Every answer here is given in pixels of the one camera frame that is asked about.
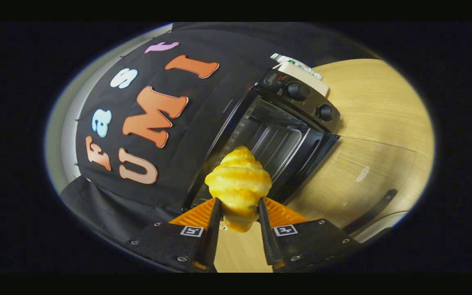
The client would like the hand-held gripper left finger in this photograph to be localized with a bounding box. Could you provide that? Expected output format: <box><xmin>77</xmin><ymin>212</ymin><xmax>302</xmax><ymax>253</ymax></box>
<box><xmin>129</xmin><ymin>197</ymin><xmax>222</xmax><ymax>273</ymax></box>

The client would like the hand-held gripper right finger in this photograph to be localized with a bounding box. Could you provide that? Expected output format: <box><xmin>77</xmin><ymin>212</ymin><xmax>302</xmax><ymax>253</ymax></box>
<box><xmin>258</xmin><ymin>197</ymin><xmax>361</xmax><ymax>272</ymax></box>

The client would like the golden croissant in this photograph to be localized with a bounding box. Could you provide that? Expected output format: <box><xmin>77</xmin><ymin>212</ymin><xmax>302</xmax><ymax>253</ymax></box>
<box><xmin>204</xmin><ymin>146</ymin><xmax>272</xmax><ymax>233</ymax></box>

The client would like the black toaster oven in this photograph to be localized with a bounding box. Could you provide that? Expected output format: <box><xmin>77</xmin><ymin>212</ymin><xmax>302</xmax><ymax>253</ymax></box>
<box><xmin>185</xmin><ymin>69</ymin><xmax>418</xmax><ymax>237</ymax></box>

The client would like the white plate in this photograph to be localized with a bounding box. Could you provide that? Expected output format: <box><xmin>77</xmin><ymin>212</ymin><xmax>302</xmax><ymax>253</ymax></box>
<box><xmin>351</xmin><ymin>211</ymin><xmax>409</xmax><ymax>243</ymax></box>

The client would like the white boxy appliance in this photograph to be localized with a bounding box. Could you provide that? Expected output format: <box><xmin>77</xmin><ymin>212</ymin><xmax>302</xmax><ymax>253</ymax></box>
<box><xmin>277</xmin><ymin>61</ymin><xmax>330</xmax><ymax>97</ymax></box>

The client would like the small white bottle green label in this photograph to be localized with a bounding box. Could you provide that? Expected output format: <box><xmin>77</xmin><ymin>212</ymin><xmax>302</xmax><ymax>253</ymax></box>
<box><xmin>270</xmin><ymin>53</ymin><xmax>324</xmax><ymax>81</ymax></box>

